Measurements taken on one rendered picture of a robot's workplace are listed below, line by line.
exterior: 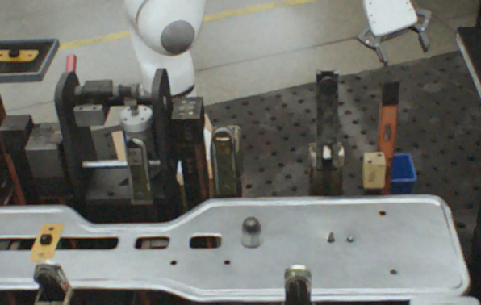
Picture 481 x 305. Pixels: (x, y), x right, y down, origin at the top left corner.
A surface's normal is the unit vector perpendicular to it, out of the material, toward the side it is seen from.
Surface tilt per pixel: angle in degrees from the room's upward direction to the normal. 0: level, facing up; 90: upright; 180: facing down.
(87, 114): 90
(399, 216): 0
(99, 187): 0
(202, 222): 0
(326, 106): 81
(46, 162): 90
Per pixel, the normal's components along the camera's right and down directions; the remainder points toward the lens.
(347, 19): -0.07, -0.79
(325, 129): -0.06, 0.48
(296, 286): -0.04, 0.76
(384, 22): -0.17, -0.10
